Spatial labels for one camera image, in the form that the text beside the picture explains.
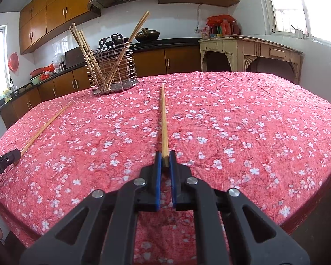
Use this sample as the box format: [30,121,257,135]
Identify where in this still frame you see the cream wooden table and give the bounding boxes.
[198,34,303,85]

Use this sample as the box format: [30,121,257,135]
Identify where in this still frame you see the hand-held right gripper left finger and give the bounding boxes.
[19,152,162,265]

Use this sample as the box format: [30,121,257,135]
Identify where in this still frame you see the dark wooden chopstick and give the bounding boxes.
[108,12,151,89]

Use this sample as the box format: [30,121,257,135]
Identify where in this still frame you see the black kitchen countertop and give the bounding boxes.
[0,37,203,108]

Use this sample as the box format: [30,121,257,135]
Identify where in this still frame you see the dark pot with lid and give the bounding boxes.
[135,28,161,43]

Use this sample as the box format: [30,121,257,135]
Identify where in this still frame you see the metal wire chopstick holder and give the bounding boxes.
[87,34,140,97]

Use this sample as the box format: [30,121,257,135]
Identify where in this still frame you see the red floral tablecloth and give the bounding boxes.
[0,70,331,265]

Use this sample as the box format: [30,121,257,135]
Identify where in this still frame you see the red plastic basin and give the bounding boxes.
[30,67,55,77]

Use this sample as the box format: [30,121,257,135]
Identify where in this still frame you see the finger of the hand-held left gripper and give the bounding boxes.
[0,148,22,172]

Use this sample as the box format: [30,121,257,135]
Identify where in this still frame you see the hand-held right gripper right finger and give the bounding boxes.
[169,152,311,265]

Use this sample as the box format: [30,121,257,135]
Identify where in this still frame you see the crumpled red plastic bag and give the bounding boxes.
[207,14,237,27]

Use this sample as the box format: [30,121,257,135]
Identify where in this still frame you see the brown cutting board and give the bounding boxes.
[65,48,87,69]

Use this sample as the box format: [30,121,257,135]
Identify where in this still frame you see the white plastic bag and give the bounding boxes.
[53,53,66,70]

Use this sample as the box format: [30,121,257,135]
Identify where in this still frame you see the large barred window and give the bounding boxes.
[258,0,331,70]

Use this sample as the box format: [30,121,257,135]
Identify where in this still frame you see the wooden base cabinets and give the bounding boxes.
[0,45,203,129]

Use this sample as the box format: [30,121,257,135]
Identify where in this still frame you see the red plastic bag on hook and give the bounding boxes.
[8,52,19,71]

